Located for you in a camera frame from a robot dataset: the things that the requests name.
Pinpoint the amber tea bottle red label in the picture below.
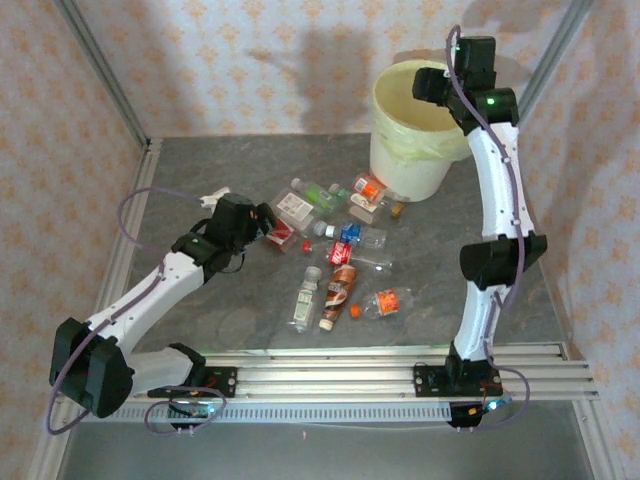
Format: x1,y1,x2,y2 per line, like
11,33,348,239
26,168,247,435
264,218,297,253

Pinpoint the square clear bottle white label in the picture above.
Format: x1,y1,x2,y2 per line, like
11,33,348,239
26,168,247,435
272,188,322,236

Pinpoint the red label cola bottle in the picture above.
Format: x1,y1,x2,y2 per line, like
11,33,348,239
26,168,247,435
326,241,395,275

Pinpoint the clear water bottle green label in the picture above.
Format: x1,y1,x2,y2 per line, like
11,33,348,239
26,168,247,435
291,265,323,335

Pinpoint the blue label bottle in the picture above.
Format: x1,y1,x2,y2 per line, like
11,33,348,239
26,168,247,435
312,220,390,251

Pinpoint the brown coffee bottle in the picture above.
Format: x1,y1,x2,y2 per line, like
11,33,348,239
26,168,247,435
318,263,360,332

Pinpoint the tan label bottle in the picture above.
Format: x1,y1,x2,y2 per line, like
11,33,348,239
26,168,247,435
348,193,385,227

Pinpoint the crushed bottle orange label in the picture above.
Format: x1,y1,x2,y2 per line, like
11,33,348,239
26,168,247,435
349,286,415,321

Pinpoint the yellow bin liner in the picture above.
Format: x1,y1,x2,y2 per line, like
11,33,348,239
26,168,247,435
370,58,476,164

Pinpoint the white plastic bin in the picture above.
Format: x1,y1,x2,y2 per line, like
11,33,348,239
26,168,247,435
368,59,476,204

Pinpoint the clear bottle green cap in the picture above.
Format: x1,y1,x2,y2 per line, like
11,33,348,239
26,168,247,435
327,183,354,211

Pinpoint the orange label bottle white cap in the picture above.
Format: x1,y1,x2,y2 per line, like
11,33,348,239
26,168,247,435
352,173,399,204

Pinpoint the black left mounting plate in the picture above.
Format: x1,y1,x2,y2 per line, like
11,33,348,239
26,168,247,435
147,366,238,400

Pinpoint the black mounting plate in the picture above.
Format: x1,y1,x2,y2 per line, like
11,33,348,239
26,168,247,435
147,366,238,400
412,363,502,400

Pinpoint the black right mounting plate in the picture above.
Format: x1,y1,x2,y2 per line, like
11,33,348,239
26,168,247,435
412,363,502,400

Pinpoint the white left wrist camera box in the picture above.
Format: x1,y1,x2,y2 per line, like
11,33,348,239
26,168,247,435
198,186,231,210

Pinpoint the aluminium frame post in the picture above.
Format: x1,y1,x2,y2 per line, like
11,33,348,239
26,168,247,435
52,0,152,151
499,0,595,146

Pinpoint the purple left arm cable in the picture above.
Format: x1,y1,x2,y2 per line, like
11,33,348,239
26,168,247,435
45,186,227,437

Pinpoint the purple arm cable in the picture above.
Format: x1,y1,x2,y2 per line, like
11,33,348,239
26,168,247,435
45,186,227,437
443,24,533,432

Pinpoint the aluminium table side rail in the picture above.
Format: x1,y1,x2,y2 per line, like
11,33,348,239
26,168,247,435
498,133,572,360
102,138,164,361

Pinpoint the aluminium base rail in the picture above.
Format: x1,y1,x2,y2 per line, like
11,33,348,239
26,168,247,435
52,347,600,403

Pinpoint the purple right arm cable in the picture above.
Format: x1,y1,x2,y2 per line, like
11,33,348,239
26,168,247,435
443,24,533,432

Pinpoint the slotted grey cable duct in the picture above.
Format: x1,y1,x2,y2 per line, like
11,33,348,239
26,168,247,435
73,402,454,424

